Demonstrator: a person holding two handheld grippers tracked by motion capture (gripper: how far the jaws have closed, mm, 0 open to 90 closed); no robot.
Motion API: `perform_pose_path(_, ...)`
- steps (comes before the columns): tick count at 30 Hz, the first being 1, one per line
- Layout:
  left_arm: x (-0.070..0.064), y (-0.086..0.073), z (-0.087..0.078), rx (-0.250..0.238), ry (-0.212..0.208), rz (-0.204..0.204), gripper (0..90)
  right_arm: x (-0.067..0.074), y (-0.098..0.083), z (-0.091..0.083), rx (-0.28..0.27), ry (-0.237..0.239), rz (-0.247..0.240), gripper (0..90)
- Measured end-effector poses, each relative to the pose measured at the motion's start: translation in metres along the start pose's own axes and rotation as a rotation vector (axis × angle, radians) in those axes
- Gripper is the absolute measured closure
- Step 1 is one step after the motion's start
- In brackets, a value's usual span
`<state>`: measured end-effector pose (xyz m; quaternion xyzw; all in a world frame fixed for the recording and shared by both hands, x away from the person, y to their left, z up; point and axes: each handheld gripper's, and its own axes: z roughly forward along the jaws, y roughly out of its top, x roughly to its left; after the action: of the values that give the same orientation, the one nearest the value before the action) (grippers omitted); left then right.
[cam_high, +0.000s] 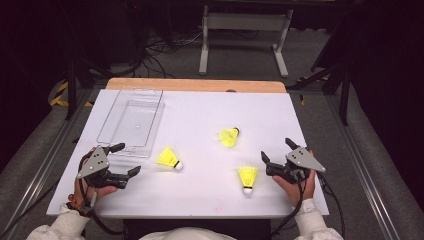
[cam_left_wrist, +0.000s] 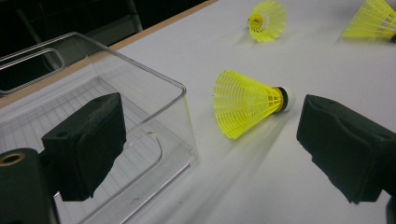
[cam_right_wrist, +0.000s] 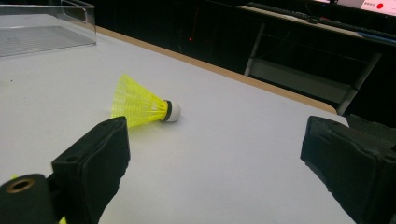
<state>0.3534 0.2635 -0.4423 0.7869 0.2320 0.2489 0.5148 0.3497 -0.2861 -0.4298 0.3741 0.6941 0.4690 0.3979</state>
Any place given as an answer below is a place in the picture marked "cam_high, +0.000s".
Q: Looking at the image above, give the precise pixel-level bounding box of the person's left hand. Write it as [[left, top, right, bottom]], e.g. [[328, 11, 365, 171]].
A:
[[73, 177, 118, 205]]

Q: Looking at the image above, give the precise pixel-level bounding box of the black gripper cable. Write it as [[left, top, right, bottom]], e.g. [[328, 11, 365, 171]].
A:
[[316, 173, 348, 240], [271, 169, 307, 236], [77, 155, 126, 236]]

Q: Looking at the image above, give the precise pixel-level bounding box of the clear plastic box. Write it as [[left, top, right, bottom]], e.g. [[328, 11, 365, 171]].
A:
[[96, 87, 166, 159]]

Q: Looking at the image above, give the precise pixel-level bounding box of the grey metal floor rail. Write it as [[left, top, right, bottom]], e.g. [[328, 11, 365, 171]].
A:
[[0, 89, 96, 240], [324, 94, 403, 240]]

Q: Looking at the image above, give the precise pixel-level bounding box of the black metal stand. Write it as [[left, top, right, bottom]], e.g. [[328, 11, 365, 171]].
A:
[[286, 14, 355, 127], [63, 54, 116, 122]]

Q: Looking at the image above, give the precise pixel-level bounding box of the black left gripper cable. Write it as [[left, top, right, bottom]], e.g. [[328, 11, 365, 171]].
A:
[[77, 155, 126, 236]]

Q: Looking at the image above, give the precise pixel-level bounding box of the yellow shuttlecock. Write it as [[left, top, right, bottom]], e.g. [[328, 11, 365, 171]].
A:
[[218, 126, 241, 148], [237, 165, 259, 196], [155, 145, 184, 172]]

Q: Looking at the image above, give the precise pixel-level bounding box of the orange bead bracelet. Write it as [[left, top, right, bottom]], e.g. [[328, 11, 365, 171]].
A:
[[67, 194, 85, 213]]

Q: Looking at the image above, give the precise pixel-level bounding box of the tangle of black floor cables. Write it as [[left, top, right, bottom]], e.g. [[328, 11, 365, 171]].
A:
[[143, 29, 205, 80]]

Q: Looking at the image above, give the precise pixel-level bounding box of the person's right hand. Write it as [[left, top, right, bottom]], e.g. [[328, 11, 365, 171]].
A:
[[272, 166, 318, 208]]

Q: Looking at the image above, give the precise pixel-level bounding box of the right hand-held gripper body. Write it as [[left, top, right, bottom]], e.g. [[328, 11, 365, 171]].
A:
[[265, 145, 328, 185]]

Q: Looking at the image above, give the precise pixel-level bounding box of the white metal stand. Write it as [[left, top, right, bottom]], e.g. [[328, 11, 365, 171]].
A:
[[198, 4, 294, 79]]

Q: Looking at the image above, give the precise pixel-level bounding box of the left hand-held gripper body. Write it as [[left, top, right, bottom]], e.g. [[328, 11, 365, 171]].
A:
[[76, 146, 131, 190]]

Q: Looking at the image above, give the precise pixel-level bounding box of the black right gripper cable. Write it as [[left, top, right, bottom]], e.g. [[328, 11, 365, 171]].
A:
[[271, 169, 307, 236], [316, 173, 348, 240]]

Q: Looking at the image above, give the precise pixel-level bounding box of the person's white torso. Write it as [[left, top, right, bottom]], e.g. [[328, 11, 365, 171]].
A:
[[138, 227, 238, 240]]

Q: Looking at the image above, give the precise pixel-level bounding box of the yellow black hazard tape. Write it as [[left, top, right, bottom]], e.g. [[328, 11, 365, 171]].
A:
[[49, 80, 95, 108]]

